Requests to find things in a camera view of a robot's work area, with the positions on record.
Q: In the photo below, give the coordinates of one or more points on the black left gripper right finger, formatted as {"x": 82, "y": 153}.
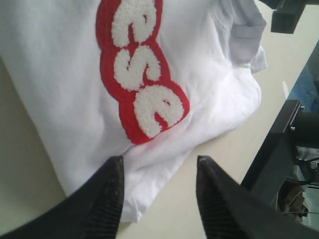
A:
{"x": 229, "y": 211}

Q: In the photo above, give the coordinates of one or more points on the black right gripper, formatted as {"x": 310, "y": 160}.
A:
{"x": 286, "y": 14}

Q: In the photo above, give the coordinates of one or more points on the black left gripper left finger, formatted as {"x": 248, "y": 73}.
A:
{"x": 92, "y": 212}

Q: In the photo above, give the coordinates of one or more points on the black table frame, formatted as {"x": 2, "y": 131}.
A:
{"x": 278, "y": 160}

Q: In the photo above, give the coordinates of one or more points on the white t-shirt with red lettering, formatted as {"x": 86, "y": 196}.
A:
{"x": 146, "y": 79}

